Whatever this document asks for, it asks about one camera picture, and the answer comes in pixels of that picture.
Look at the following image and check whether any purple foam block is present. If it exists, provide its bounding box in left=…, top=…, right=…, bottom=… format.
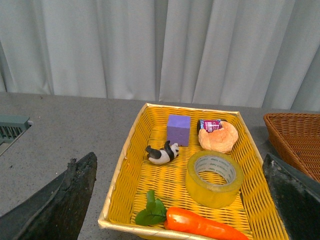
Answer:
left=166, top=114, right=191, bottom=147

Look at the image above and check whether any yellow woven basket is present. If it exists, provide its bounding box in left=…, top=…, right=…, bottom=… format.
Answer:
left=98, top=103, right=289, bottom=240

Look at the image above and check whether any grey green plastic crate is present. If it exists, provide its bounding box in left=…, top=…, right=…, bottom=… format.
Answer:
left=0, top=114, right=33, bottom=155

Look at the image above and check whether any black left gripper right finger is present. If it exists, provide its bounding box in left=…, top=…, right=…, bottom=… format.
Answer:
left=262, top=153, right=320, bottom=240

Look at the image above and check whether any small pink labelled can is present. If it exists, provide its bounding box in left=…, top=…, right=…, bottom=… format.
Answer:
left=197, top=119, right=226, bottom=133

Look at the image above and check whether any toy panda figure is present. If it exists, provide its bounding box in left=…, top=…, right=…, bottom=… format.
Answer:
left=145, top=140, right=180, bottom=165

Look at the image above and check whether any orange toy carrot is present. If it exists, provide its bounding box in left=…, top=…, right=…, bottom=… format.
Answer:
left=135, top=190, right=248, bottom=240

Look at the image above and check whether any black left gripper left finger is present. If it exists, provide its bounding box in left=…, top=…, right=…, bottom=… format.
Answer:
left=0, top=152, right=98, bottom=240

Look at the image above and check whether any toy bread roll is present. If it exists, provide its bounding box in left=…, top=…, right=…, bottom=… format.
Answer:
left=198, top=121, right=239, bottom=154

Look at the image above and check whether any yellow packing tape roll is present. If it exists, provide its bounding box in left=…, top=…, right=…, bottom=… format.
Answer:
left=185, top=150, right=244, bottom=209

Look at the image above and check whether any brown wicker basket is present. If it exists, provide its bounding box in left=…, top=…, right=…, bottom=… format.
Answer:
left=263, top=113, right=320, bottom=182

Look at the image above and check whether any white pleated curtain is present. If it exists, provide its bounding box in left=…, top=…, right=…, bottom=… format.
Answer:
left=0, top=0, right=320, bottom=111

